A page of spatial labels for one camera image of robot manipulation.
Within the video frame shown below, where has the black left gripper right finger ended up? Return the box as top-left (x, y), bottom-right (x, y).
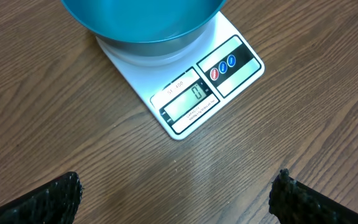
top-left (268, 169), bottom-right (358, 224)

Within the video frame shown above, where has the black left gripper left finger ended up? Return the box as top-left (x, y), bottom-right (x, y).
top-left (0, 172), bottom-right (83, 224)

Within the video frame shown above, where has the white digital kitchen scale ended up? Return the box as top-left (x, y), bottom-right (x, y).
top-left (97, 12), bottom-right (265, 140)

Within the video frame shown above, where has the teal blue bowl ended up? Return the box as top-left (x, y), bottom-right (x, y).
top-left (62, 0), bottom-right (225, 56)

